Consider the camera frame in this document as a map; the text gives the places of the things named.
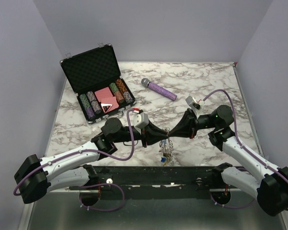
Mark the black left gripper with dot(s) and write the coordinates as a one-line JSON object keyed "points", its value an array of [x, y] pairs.
{"points": [[152, 135]]}

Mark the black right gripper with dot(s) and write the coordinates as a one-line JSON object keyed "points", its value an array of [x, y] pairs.
{"points": [[188, 126]]}

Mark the round metal key ring disc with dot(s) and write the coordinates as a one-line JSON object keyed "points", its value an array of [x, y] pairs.
{"points": [[166, 149]]}

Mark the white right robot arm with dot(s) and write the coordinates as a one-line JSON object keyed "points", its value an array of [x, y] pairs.
{"points": [[264, 181]]}

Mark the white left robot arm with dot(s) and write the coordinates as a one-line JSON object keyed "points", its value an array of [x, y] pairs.
{"points": [[38, 176]]}

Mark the purple glitter microphone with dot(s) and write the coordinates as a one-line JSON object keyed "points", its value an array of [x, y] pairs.
{"points": [[158, 89]]}

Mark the all in triangle button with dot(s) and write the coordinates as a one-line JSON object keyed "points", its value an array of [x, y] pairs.
{"points": [[106, 107]]}

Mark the red playing card deck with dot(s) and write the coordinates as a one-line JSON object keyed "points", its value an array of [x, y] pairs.
{"points": [[105, 96]]}

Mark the black poker chip case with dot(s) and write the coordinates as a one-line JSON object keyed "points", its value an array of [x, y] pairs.
{"points": [[94, 70]]}

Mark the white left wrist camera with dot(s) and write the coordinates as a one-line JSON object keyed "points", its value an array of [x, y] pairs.
{"points": [[140, 118]]}

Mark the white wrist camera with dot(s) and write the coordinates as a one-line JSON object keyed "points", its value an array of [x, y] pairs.
{"points": [[196, 106], [140, 118]]}

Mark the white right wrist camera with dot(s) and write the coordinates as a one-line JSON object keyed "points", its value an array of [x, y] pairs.
{"points": [[196, 106]]}

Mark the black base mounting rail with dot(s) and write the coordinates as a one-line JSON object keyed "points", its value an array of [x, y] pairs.
{"points": [[146, 183]]}

